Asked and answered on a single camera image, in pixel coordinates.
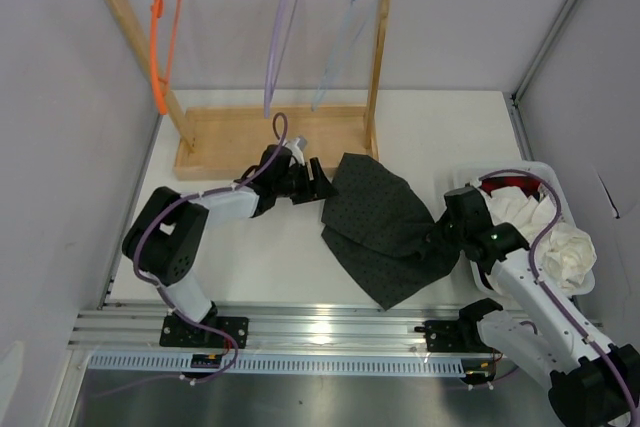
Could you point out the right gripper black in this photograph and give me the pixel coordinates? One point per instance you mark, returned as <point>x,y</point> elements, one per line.
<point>439,242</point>

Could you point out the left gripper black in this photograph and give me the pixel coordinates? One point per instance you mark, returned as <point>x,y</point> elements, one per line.
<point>315,190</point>

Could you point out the dark grey dotted skirt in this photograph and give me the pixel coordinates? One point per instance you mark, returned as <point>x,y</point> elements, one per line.
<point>378,230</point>

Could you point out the light blue wire hanger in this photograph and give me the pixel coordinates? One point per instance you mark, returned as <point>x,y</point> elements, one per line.
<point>348,35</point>

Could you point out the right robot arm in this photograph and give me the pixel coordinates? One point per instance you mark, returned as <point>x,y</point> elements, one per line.
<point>589,380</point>

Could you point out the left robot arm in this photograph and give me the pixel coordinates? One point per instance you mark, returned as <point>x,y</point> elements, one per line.
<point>164,239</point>

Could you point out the purple plastic hanger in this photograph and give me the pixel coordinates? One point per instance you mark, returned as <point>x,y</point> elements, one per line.
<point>285,14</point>

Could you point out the white plastic basket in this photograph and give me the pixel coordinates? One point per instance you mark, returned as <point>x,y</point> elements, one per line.
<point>473,174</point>

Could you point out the red plaid cloth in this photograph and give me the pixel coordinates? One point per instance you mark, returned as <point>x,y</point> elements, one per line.
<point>528,186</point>

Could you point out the white crumpled cloth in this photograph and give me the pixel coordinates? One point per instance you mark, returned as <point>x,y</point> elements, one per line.
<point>566,253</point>

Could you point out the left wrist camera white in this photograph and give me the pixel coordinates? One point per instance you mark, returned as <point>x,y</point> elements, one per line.
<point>299,143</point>

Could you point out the white slotted cable duct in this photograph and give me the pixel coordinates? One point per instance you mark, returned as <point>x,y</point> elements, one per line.
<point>412,366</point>

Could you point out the aluminium mounting rail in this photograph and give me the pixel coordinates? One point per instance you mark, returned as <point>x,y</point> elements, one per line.
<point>313,329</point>

